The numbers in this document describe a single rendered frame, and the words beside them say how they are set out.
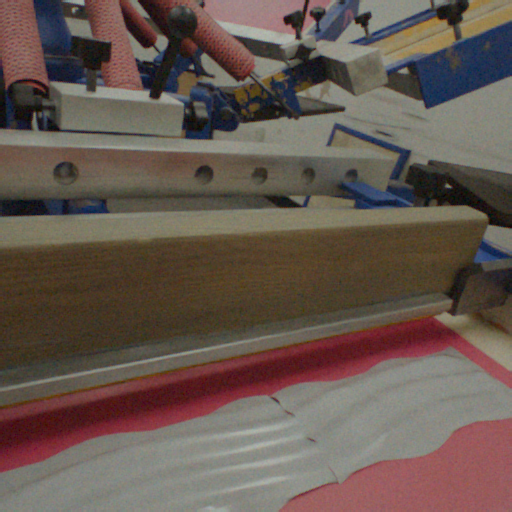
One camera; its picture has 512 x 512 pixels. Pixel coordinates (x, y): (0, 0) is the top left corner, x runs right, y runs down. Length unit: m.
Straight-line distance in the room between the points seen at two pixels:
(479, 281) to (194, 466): 0.27
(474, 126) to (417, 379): 2.31
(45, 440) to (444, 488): 0.21
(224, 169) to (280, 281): 0.25
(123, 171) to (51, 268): 0.26
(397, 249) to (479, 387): 0.11
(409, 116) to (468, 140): 0.40
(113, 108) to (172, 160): 0.08
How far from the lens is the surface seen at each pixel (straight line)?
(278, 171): 0.56
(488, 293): 0.46
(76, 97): 0.51
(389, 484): 0.30
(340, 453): 0.29
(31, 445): 0.28
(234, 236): 0.27
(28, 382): 0.26
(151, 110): 0.54
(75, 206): 0.68
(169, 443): 0.27
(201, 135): 0.95
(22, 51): 0.71
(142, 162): 0.49
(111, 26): 0.79
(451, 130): 2.70
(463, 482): 0.32
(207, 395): 0.31
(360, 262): 0.34
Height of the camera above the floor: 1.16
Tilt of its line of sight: 24 degrees down
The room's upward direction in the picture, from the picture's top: 11 degrees clockwise
